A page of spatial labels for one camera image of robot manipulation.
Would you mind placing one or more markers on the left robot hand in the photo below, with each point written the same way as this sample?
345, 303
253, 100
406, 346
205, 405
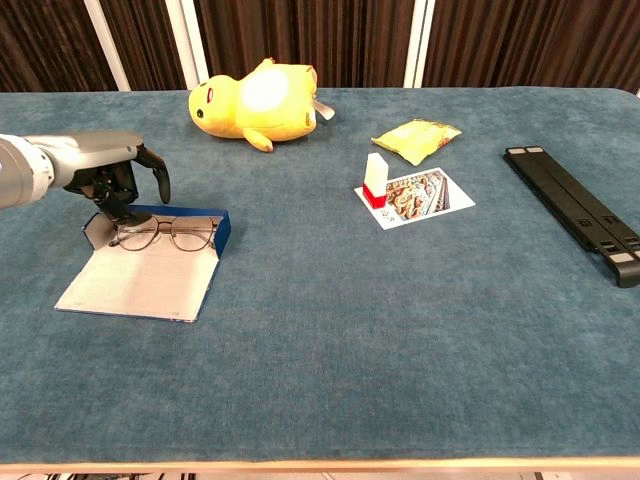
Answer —
90, 155

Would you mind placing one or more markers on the wire-frame eyeglasses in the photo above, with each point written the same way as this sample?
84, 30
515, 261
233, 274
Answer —
192, 239

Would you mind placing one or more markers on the blue glasses case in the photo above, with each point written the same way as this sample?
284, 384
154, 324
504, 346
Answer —
140, 280

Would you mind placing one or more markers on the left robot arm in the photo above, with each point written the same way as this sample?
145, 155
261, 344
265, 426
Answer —
22, 172

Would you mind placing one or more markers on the yellow plush toy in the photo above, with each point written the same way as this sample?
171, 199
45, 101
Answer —
225, 110

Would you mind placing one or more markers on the dark brown pleated curtain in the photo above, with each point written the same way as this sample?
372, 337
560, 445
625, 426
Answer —
300, 35

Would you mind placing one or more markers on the white and red stamp block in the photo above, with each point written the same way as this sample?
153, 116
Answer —
375, 175

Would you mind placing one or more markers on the teal table cloth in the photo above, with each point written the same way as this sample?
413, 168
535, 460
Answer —
320, 350

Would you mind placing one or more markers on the yellow snack packet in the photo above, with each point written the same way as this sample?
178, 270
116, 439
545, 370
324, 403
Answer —
417, 140

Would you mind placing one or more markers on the picture postcard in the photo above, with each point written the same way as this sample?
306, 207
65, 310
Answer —
430, 195

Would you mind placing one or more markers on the black folding laptop stand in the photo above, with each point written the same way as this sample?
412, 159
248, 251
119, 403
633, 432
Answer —
565, 200

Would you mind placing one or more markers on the white frame post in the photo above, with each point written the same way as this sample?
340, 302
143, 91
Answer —
109, 50
419, 45
190, 50

